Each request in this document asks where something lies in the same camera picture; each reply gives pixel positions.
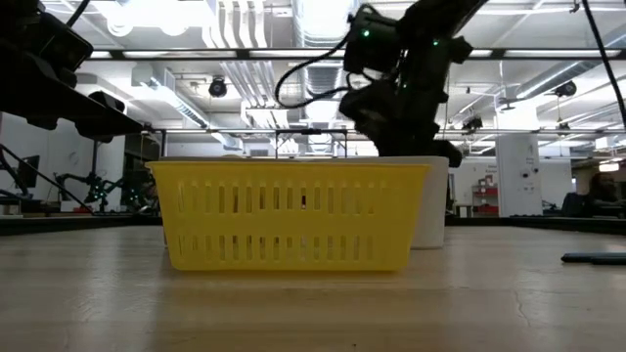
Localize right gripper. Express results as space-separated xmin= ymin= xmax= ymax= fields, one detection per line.
xmin=340 ymin=77 xmax=465 ymax=169

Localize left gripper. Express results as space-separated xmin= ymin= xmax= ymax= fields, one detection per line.
xmin=0 ymin=46 xmax=146 ymax=144

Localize black and teal paintbrush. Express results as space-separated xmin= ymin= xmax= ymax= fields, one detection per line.
xmin=560 ymin=251 xmax=626 ymax=263

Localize red shelf cart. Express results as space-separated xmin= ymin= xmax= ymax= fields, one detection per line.
xmin=471 ymin=176 xmax=500 ymax=216

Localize white plastic bin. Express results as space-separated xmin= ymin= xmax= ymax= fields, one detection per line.
xmin=292 ymin=154 xmax=450 ymax=250

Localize black computer monitor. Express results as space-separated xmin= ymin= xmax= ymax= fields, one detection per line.
xmin=17 ymin=154 xmax=41 ymax=191

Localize person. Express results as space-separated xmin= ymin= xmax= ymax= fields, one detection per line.
xmin=560 ymin=171 xmax=626 ymax=220

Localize yellow slotted plastic basket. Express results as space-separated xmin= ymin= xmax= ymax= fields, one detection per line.
xmin=145 ymin=159 xmax=432 ymax=273

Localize white ventilation duct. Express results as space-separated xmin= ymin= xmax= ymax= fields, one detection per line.
xmin=130 ymin=62 xmax=244 ymax=151

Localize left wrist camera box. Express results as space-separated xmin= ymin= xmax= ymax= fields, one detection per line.
xmin=22 ymin=9 xmax=95 ymax=75

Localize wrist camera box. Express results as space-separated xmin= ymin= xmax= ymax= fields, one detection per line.
xmin=343 ymin=3 xmax=403 ymax=75
xmin=22 ymin=9 xmax=95 ymax=75

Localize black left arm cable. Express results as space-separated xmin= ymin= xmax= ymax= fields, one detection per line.
xmin=66 ymin=0 xmax=92 ymax=28

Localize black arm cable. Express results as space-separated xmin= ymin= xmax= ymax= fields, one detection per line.
xmin=66 ymin=0 xmax=92 ymax=28
xmin=273 ymin=26 xmax=354 ymax=110

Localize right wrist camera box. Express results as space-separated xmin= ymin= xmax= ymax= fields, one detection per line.
xmin=343 ymin=3 xmax=403 ymax=75

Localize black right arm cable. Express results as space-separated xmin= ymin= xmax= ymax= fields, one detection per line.
xmin=273 ymin=26 xmax=354 ymax=110

